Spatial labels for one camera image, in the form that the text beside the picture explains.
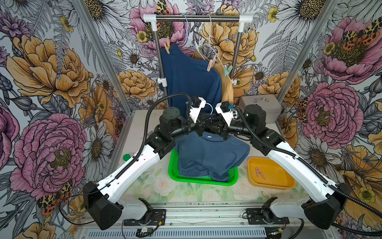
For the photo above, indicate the silver metal case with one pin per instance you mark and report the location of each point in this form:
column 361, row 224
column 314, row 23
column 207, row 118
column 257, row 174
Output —
column 268, row 103

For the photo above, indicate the green perforated plastic basket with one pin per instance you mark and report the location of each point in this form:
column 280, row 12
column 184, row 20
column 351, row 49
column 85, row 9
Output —
column 176, row 176

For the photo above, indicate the metal clothes rack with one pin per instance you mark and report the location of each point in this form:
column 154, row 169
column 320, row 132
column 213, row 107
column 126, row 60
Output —
column 153, row 19

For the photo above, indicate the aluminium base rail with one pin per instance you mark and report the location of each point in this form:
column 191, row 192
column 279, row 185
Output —
column 209, row 221

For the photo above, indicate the teal clothespin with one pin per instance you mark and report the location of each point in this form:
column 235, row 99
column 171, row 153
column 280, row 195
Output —
column 227, row 70

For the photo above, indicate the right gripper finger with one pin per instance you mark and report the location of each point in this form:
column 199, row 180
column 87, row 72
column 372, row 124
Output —
column 216, row 130
column 216, row 120

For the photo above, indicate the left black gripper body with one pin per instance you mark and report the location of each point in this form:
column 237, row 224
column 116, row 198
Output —
column 199, row 124

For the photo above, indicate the green capped bottle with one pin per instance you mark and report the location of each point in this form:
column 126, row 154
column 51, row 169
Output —
column 126, row 157

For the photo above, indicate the slate blue t-shirt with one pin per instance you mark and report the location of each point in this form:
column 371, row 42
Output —
column 209, row 155

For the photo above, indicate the white clothespin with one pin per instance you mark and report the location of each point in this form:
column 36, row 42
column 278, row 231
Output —
column 195, row 44

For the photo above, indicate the dark navy t-shirt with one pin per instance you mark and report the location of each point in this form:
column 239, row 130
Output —
column 188, row 75

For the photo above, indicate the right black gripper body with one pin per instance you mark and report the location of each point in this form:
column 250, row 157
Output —
column 227, row 130

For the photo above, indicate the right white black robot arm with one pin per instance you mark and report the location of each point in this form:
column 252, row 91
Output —
column 323, row 205

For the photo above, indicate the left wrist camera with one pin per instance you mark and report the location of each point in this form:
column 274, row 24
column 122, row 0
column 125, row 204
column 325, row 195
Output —
column 198, row 103

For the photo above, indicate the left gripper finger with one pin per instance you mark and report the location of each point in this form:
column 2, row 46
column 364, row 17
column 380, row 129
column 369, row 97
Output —
column 202, row 130
column 205, row 118

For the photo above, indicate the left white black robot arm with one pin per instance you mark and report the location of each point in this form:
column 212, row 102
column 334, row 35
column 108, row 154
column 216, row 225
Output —
column 102, row 199

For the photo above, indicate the light blue hanger navy shirt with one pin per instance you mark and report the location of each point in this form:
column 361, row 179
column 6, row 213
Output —
column 187, row 36

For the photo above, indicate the yellow plastic tray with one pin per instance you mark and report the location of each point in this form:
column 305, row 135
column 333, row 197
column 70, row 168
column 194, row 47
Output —
column 276, row 176

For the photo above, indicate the tan t-shirt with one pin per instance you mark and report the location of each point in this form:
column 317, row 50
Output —
column 226, row 86

